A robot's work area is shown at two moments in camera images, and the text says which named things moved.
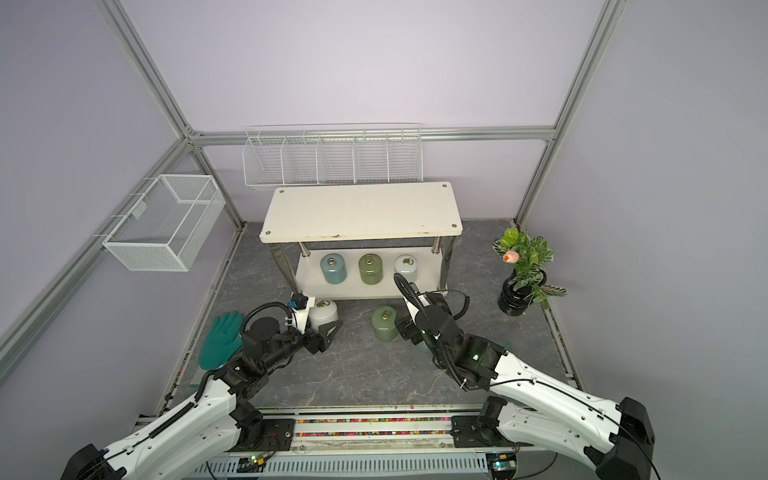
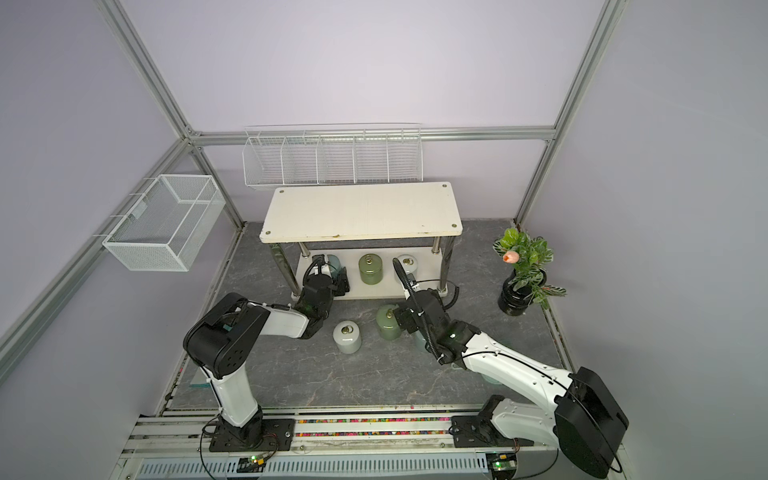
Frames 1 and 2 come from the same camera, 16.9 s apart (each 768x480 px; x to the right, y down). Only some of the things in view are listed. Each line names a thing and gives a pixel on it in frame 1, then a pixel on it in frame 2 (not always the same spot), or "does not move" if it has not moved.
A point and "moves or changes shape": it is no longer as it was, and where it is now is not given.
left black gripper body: (311, 341) -> (340, 287)
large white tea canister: (322, 312) moves or changes shape
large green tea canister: (383, 321) does not move
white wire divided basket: (316, 154) does not move
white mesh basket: (169, 224) does not move
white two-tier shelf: (349, 240) does not move
